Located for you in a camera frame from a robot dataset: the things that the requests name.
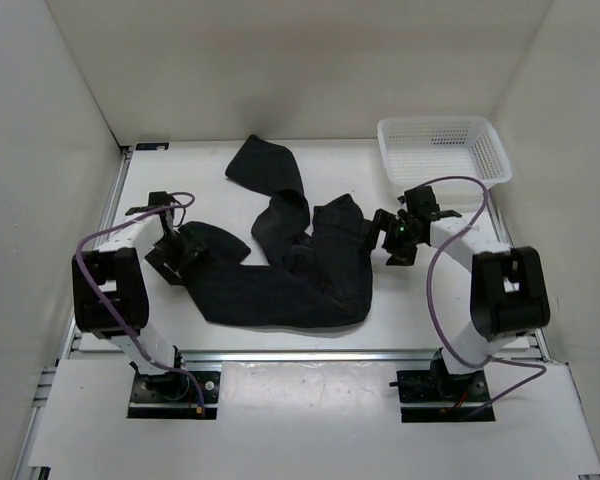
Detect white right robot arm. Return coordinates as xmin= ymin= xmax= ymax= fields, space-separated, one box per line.
xmin=366 ymin=209 xmax=550 ymax=400

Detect black trousers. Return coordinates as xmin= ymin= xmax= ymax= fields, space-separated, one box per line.
xmin=179 ymin=135 xmax=373 ymax=329

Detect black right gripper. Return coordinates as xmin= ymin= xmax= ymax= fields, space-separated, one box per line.
xmin=359 ymin=208 xmax=421 ymax=266

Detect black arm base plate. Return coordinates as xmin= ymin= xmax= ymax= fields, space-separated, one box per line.
xmin=127 ymin=370 xmax=221 ymax=420

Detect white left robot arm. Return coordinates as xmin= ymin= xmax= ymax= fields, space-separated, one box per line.
xmin=71 ymin=215 xmax=206 ymax=400

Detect white plastic basket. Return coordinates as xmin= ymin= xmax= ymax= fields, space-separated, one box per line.
xmin=377 ymin=115 xmax=512 ymax=190

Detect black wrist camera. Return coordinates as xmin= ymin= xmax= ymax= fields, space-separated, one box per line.
xmin=401 ymin=185 xmax=440 ymax=217
xmin=125 ymin=191 xmax=181 ymax=217

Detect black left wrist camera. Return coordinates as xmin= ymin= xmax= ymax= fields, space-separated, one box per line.
xmin=125 ymin=191 xmax=181 ymax=217

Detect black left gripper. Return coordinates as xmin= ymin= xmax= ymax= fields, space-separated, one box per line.
xmin=146 ymin=225 xmax=210 ymax=285

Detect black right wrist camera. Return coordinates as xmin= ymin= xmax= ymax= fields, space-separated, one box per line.
xmin=401 ymin=185 xmax=440 ymax=217

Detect aluminium frame rail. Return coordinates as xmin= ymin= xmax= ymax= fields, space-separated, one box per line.
xmin=69 ymin=347 xmax=546 ymax=366

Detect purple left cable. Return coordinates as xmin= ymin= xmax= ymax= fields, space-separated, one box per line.
xmin=75 ymin=192 xmax=206 ymax=409

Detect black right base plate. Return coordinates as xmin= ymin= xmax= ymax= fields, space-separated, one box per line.
xmin=389 ymin=370 xmax=495 ymax=424

